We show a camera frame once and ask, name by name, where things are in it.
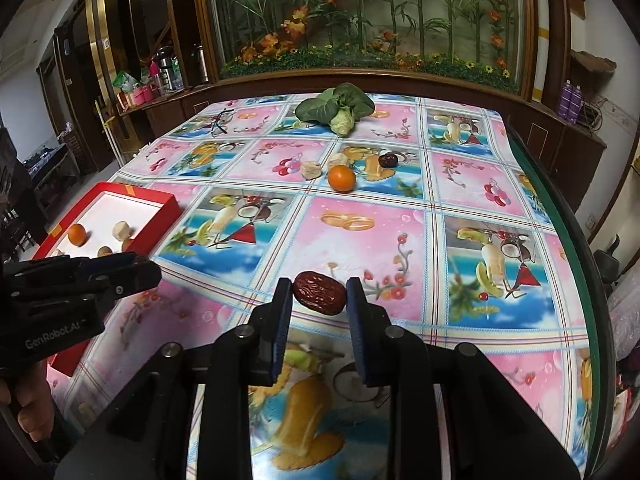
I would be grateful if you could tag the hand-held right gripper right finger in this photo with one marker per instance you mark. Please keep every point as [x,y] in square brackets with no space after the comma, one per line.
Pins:
[357,330]

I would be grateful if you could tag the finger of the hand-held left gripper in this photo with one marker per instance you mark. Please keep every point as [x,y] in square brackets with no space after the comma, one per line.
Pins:
[60,266]
[135,277]

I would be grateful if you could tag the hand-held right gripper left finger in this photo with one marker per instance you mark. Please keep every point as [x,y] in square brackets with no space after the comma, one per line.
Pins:
[282,330]

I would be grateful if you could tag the beige lumpy chunk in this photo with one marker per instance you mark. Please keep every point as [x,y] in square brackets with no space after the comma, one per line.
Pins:
[57,252]
[121,230]
[335,160]
[310,169]

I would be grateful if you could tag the orange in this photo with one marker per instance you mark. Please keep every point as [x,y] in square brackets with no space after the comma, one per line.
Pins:
[341,178]
[76,234]

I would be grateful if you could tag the dark red date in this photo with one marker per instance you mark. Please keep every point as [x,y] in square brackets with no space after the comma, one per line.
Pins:
[320,292]
[387,160]

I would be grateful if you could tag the red shallow box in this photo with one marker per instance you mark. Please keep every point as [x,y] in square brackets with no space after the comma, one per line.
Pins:
[115,205]

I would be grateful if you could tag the person's left hand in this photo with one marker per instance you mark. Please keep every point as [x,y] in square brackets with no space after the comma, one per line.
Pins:
[30,400]

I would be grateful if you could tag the fruit print tablecloth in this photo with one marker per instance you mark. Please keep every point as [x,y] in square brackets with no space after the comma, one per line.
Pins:
[350,250]

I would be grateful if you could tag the white pole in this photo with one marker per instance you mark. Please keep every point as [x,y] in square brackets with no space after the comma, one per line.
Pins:
[107,135]

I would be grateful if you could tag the black eyeglasses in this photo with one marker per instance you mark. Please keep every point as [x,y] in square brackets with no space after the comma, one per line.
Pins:
[220,121]

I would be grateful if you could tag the pink plastic container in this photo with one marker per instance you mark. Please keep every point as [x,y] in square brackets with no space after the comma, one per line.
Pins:
[140,94]

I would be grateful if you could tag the green snack bag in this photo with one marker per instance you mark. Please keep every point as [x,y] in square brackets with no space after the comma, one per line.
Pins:
[122,80]

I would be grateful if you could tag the green plastic bottle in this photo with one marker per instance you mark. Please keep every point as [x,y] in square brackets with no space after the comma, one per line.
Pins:
[176,72]

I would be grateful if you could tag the silver black thermos flask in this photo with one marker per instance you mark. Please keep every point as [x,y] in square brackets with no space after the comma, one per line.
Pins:
[165,67]

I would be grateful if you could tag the dark thermos flask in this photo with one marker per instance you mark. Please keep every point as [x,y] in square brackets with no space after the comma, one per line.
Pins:
[201,65]

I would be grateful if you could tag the green bok choy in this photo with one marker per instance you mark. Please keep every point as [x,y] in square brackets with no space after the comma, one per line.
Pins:
[335,105]

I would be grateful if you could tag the table with green edge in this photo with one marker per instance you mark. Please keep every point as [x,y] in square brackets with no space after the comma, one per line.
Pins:
[580,270]

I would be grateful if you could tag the dark wooden cabinet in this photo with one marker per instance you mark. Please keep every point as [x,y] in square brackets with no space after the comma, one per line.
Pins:
[550,145]

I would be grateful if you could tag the purple bottle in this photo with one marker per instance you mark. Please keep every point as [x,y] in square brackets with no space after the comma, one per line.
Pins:
[576,106]
[566,102]

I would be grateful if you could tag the glass case with artificial plants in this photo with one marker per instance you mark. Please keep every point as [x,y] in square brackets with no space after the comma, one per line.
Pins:
[375,20]

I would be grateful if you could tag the white yellow rolled poster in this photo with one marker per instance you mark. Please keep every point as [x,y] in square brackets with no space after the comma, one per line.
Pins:
[540,40]

